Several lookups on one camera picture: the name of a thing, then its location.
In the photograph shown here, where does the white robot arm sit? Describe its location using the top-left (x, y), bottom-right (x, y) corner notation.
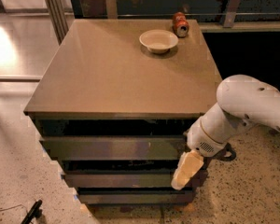
top-left (171, 75), bottom-right (280, 190)

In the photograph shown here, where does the grey middle drawer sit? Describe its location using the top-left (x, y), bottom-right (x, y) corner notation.
top-left (63, 172), bottom-right (189, 189)

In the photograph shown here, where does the black tool on floor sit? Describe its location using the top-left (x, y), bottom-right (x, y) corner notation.
top-left (21, 200), bottom-right (43, 224)

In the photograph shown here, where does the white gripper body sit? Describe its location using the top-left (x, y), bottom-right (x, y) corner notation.
top-left (187, 117), bottom-right (228, 157)

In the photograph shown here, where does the grey drawer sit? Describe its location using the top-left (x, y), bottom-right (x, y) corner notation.
top-left (41, 136), bottom-right (186, 161)
top-left (63, 172), bottom-right (189, 189)
top-left (78, 188), bottom-right (194, 205)

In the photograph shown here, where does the white bowl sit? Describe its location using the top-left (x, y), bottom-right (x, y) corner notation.
top-left (139, 30), bottom-right (178, 54)

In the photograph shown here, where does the thin grey floor cable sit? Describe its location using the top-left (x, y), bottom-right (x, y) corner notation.
top-left (0, 203), bottom-right (30, 214)

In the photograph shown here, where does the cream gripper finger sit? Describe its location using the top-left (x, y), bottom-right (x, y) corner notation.
top-left (171, 150), bottom-right (204, 190)

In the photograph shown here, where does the grey drawer cabinet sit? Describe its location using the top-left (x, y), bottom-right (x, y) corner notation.
top-left (23, 18), bottom-right (223, 206)

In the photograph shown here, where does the grey bottom drawer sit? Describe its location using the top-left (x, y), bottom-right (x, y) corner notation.
top-left (78, 188), bottom-right (194, 205)

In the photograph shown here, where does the grey top drawer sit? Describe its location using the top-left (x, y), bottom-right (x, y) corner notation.
top-left (41, 136), bottom-right (186, 161)

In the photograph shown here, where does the orange soda can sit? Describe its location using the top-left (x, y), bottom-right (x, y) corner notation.
top-left (172, 12), bottom-right (189, 37)

